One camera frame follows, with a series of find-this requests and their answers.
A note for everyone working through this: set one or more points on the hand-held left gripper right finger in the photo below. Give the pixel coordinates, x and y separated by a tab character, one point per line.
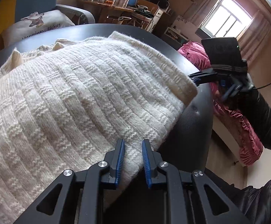
146	161

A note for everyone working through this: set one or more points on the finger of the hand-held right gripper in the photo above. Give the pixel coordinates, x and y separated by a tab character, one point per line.
204	77

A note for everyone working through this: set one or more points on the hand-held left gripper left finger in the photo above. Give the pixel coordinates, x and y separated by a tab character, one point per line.
120	161

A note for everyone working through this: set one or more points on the cream knitted scarf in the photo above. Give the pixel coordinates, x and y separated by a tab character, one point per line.
79	98

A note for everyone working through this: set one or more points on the person's right forearm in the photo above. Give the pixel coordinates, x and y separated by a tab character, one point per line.
263	119

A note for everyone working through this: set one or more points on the person's right hand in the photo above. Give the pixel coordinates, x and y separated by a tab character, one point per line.
233	101

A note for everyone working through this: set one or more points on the pink ruffled bedspread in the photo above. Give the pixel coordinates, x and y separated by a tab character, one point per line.
196	56

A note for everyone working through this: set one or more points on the small barred window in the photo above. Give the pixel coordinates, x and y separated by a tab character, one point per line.
226	16

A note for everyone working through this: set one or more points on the white low shelf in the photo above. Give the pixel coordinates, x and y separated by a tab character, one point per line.
179	25

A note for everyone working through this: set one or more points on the white cabinet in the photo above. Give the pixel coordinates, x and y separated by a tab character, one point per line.
160	16

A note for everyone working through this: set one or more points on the white desk fan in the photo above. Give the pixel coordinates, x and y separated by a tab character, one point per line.
164	4

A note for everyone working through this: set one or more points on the dark green bag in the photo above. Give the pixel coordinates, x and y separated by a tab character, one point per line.
144	11

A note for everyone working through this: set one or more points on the person's black puffer jacket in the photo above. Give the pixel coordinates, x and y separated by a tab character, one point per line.
261	200

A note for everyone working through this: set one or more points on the wooden table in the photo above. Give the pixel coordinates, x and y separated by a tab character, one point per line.
98	7

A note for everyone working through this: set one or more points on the grey deer print cushion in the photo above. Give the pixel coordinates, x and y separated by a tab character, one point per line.
49	21

